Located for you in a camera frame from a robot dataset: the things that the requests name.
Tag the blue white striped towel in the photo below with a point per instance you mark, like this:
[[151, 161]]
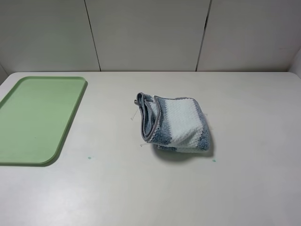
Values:
[[173, 124]]

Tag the green plastic tray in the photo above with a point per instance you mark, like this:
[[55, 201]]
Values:
[[35, 118]]

